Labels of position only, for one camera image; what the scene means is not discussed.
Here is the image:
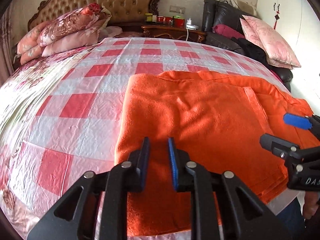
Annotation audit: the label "orange pants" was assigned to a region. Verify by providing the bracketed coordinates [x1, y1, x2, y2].
[114, 71, 319, 236]

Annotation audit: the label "person right hand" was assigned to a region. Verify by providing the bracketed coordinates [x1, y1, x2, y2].
[303, 191, 319, 219]

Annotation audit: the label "person leg blue jeans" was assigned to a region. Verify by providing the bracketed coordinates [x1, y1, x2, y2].
[277, 198, 305, 239]

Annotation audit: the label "pink checkered plastic sheet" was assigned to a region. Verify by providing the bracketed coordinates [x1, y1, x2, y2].
[22, 37, 298, 240]

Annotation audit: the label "black garment on chair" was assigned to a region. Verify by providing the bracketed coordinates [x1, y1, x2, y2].
[232, 37, 269, 68]

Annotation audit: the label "large pink floral pillow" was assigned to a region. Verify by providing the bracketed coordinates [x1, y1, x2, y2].
[240, 15, 301, 69]

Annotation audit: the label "magenta cushion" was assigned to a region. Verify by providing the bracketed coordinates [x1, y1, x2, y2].
[213, 24, 245, 39]

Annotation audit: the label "floral pink bedsheet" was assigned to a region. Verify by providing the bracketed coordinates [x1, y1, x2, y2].
[1, 46, 96, 239]

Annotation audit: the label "beige massager on chair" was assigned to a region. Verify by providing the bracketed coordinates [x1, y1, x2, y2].
[227, 0, 257, 16]

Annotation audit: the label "dark wooden nightstand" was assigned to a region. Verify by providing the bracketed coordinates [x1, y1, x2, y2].
[142, 25, 207, 43]

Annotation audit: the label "black leather armchair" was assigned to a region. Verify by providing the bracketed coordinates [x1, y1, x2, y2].
[202, 0, 293, 90]

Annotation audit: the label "red cup on nightstand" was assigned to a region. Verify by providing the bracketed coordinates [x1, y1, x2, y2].
[173, 18, 185, 29]

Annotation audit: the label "folded floral quilt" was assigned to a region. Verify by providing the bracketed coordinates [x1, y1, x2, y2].
[17, 3, 112, 65]

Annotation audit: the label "wall power outlet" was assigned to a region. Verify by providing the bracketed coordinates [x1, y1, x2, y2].
[169, 5, 185, 14]

